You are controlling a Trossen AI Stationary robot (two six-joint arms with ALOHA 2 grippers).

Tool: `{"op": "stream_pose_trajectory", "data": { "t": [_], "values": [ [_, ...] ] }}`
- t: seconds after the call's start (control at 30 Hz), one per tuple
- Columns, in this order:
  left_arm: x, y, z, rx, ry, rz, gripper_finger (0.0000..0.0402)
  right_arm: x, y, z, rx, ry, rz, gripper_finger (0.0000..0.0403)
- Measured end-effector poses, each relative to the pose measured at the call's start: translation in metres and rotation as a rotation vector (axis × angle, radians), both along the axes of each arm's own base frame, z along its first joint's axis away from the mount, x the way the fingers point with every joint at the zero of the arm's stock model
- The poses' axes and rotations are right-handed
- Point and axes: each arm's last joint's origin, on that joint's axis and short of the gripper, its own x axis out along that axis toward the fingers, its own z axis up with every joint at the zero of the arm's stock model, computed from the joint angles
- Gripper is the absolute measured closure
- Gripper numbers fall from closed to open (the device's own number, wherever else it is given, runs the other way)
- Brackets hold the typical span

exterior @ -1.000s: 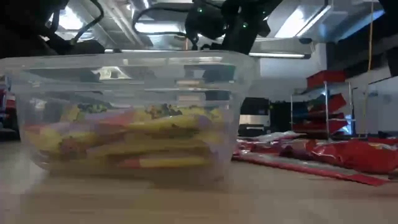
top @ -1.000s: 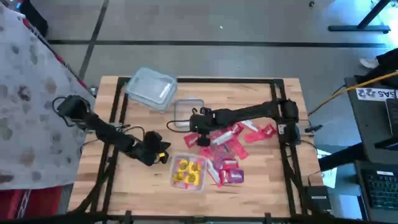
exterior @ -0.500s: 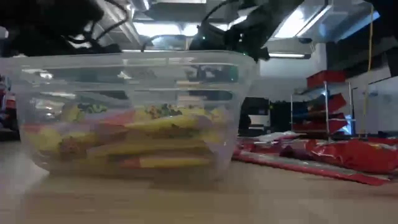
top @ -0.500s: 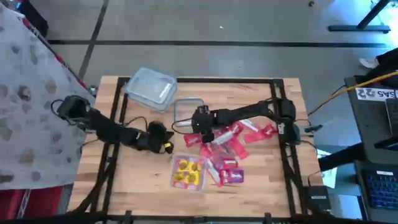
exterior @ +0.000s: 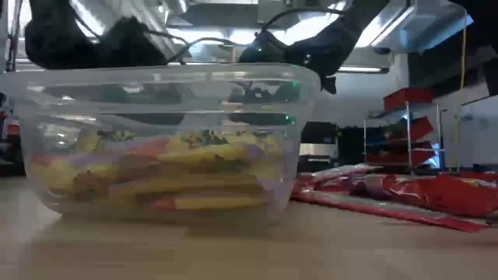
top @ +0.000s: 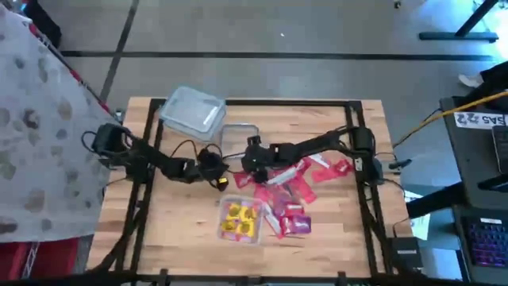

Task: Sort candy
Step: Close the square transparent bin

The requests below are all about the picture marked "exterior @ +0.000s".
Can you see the long red candy packet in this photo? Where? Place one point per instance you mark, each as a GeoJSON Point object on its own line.
{"type": "Point", "coordinates": [342, 171]}

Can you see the silver ceiling duct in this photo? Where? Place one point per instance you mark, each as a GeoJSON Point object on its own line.
{"type": "Point", "coordinates": [420, 27]}

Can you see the metal shelf rack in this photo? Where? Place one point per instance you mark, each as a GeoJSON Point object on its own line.
{"type": "Point", "coordinates": [407, 132]}

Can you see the small clear plastic container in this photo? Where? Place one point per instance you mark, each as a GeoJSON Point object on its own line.
{"type": "Point", "coordinates": [155, 74]}

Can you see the long red white candy strip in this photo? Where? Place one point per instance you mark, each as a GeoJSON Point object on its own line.
{"type": "Point", "coordinates": [389, 213]}

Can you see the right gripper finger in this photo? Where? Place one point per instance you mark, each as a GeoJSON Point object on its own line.
{"type": "Point", "coordinates": [329, 85]}

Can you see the red storage bin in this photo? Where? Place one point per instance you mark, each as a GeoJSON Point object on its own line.
{"type": "Point", "coordinates": [408, 97]}
{"type": "Point", "coordinates": [400, 158]}
{"type": "Point", "coordinates": [420, 130]}

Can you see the long tube light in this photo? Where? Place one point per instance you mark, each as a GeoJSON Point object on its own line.
{"type": "Point", "coordinates": [362, 69]}

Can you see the magenta candy packet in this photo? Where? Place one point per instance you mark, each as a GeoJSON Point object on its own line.
{"type": "Point", "coordinates": [369, 190]}

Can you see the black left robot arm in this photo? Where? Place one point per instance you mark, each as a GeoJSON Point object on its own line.
{"type": "Point", "coordinates": [58, 39]}

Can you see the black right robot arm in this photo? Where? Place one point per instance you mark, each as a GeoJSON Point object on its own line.
{"type": "Point", "coordinates": [365, 19]}

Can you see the cluttered storage shelf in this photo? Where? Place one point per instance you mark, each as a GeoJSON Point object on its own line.
{"type": "Point", "coordinates": [9, 132]}

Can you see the ceiling light panel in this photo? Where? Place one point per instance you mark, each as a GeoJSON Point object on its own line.
{"type": "Point", "coordinates": [233, 37]}

